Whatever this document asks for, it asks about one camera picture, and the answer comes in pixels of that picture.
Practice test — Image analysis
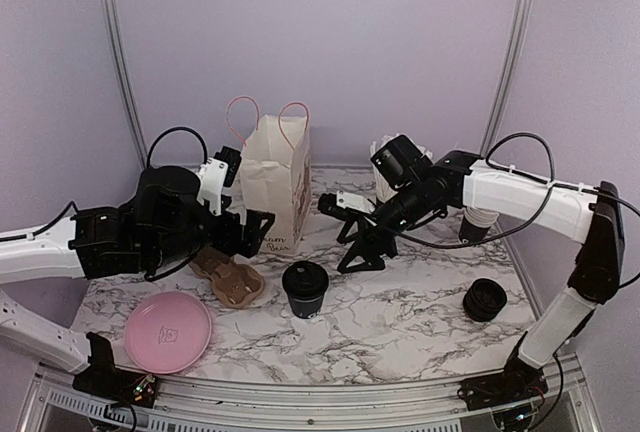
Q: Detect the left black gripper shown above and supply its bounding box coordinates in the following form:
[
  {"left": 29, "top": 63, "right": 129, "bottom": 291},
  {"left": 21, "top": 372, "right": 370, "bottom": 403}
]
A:
[{"left": 149, "top": 195, "right": 276, "bottom": 269}]

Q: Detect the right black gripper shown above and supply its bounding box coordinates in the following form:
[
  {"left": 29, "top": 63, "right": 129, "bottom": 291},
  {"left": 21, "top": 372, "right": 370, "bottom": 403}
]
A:
[{"left": 337, "top": 181, "right": 431, "bottom": 274}]

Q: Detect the black plastic cup lid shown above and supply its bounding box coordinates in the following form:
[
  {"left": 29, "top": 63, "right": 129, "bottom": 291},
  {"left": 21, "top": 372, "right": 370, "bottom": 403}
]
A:
[{"left": 282, "top": 260, "right": 329, "bottom": 300}]

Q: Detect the stack of paper coffee cups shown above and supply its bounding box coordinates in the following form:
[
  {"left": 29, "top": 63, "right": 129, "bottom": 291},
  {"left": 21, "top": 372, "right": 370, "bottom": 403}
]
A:
[{"left": 458, "top": 207, "right": 499, "bottom": 243}]

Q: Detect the stack of black cup lids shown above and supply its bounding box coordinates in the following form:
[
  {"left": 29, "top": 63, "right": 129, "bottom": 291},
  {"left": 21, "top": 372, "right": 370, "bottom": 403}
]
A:
[{"left": 462, "top": 278, "right": 507, "bottom": 322}]

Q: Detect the single black paper coffee cup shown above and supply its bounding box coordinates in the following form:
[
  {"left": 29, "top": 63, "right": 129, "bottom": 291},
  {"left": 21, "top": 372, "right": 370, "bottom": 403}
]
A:
[{"left": 287, "top": 293, "right": 325, "bottom": 320}]

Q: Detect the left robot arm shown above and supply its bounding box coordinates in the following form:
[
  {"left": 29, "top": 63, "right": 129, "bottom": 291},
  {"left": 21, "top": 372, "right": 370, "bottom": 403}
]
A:
[{"left": 1, "top": 147, "right": 275, "bottom": 284}]

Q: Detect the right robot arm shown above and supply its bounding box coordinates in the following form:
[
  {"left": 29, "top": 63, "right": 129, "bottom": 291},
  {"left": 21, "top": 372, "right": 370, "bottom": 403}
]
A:
[{"left": 318, "top": 135, "right": 627, "bottom": 400}]

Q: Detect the white paper takeout bag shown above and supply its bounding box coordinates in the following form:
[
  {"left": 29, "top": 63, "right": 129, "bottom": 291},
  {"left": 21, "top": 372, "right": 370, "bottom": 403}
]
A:
[{"left": 234, "top": 96, "right": 311, "bottom": 256}]

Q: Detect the bundle of white paper straws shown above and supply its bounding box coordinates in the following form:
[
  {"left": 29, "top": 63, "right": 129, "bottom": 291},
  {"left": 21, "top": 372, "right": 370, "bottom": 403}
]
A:
[{"left": 370, "top": 133, "right": 434, "bottom": 203}]

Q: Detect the brown cardboard cup carrier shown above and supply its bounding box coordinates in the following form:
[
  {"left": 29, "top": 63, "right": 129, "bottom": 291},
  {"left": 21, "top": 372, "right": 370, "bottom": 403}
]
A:
[{"left": 189, "top": 247, "right": 265, "bottom": 309}]

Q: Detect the pink round plate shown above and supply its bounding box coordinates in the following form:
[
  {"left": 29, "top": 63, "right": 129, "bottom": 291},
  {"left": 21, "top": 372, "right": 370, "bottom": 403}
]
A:
[{"left": 124, "top": 292, "right": 212, "bottom": 375}]

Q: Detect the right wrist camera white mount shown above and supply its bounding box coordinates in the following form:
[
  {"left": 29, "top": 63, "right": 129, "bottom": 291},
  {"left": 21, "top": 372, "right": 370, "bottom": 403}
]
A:
[{"left": 318, "top": 191, "right": 375, "bottom": 221}]

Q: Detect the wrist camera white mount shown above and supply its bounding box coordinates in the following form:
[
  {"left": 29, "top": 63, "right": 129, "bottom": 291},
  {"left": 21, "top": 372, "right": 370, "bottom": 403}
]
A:
[
  {"left": 196, "top": 146, "right": 242, "bottom": 216},
  {"left": 318, "top": 191, "right": 375, "bottom": 221}
]

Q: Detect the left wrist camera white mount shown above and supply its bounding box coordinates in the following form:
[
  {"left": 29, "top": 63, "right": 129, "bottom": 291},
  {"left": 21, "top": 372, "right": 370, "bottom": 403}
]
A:
[{"left": 196, "top": 146, "right": 242, "bottom": 216}]

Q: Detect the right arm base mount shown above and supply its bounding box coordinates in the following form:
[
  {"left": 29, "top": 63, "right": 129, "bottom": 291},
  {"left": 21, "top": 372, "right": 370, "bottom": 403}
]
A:
[{"left": 457, "top": 349, "right": 548, "bottom": 411}]

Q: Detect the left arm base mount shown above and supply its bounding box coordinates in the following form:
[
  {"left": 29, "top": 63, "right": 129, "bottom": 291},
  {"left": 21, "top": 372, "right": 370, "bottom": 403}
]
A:
[{"left": 72, "top": 332, "right": 159, "bottom": 409}]

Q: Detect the front aluminium frame rail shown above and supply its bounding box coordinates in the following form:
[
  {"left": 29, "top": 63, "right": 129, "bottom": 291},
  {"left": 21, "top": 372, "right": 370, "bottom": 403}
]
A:
[{"left": 19, "top": 351, "right": 601, "bottom": 432}]

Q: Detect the left aluminium frame post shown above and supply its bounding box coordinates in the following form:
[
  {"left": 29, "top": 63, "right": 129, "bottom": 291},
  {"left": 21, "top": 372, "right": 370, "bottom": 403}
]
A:
[{"left": 100, "top": 0, "right": 148, "bottom": 169}]

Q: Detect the aluminium frame post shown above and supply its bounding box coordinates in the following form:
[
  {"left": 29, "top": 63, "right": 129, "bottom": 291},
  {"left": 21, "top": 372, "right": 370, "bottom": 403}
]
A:
[
  {"left": 100, "top": 0, "right": 148, "bottom": 169},
  {"left": 480, "top": 0, "right": 533, "bottom": 156}
]

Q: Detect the right aluminium frame post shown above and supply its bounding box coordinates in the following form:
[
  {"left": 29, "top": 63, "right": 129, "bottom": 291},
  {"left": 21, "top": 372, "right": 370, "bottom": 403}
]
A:
[{"left": 480, "top": 0, "right": 533, "bottom": 156}]

